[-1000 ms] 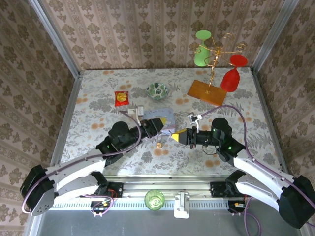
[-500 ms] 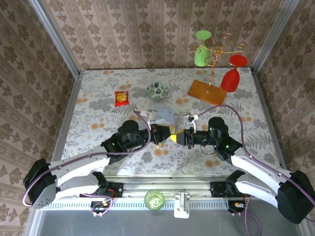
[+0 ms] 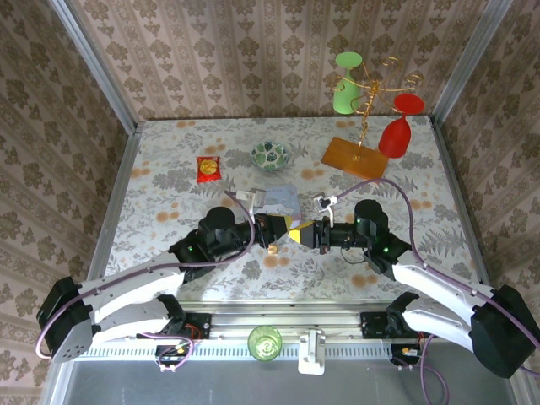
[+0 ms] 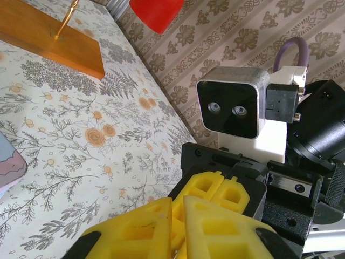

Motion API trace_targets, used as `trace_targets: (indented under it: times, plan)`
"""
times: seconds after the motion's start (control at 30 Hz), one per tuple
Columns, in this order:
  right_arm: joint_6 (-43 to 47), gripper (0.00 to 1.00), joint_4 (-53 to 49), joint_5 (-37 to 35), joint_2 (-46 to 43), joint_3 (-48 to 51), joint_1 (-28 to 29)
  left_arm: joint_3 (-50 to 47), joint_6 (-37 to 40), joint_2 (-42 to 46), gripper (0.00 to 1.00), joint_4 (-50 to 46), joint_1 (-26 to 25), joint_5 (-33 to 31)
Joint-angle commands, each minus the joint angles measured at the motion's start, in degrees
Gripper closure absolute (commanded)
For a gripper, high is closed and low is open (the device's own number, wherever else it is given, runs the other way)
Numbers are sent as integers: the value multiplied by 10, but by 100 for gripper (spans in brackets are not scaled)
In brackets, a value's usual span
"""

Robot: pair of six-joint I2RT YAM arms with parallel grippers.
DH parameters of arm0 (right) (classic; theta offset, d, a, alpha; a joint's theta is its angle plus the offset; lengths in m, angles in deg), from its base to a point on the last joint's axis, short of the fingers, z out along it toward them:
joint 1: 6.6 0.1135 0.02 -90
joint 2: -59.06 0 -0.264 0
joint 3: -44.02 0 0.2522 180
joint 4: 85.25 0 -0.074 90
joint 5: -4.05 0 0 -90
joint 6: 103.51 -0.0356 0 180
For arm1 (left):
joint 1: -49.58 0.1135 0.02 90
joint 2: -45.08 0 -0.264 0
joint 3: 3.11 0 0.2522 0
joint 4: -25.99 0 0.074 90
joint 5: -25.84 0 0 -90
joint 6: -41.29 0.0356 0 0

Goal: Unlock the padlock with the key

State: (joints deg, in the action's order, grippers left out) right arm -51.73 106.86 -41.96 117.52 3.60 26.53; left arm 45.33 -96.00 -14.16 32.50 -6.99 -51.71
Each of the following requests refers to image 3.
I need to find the green plastic wine glass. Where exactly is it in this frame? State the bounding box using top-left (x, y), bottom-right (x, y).
top-left (332, 51), bottom-right (364, 116)

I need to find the aluminium mounting rail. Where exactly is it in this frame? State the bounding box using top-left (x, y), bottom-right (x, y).
top-left (176, 300), bottom-right (396, 339)

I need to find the green leaf pattern bowl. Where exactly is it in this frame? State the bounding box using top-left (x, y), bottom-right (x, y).
top-left (251, 141), bottom-right (290, 172)

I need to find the pale blue notebook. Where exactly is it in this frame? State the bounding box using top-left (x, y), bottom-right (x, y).
top-left (251, 183), bottom-right (303, 224)

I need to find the gold wire rack wooden base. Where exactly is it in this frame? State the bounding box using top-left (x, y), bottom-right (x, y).
top-left (321, 57), bottom-right (424, 181)

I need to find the red plastic wine glass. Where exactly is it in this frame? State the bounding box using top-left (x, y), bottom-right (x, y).
top-left (378, 93), bottom-right (426, 159)

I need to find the slotted white cable duct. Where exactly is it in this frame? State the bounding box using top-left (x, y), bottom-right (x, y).
top-left (75, 338), bottom-right (396, 360)

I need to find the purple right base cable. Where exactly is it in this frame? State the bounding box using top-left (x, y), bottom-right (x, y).
top-left (396, 332), bottom-right (451, 402)

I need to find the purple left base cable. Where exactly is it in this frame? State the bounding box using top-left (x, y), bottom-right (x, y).
top-left (137, 332), bottom-right (196, 375)

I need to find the aluminium frame post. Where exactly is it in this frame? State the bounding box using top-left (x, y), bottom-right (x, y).
top-left (432, 0), bottom-right (514, 124)
top-left (49, 0), bottom-right (141, 132)

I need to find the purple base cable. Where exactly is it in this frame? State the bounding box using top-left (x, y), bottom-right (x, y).
top-left (396, 332), bottom-right (451, 402)
top-left (137, 332), bottom-right (196, 375)

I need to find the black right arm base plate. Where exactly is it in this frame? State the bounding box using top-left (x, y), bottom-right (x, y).
top-left (360, 294), bottom-right (406, 339)

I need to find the red snack packet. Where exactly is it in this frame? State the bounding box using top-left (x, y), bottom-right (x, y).
top-left (196, 155), bottom-right (223, 184)

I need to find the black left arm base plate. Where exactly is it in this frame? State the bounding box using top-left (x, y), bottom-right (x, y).
top-left (168, 294), bottom-right (213, 341)

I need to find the green transparent cup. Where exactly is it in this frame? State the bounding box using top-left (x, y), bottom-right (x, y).
top-left (246, 324), bottom-right (283, 363)

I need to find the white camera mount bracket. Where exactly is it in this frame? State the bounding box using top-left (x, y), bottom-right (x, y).
top-left (297, 329), bottom-right (327, 376)

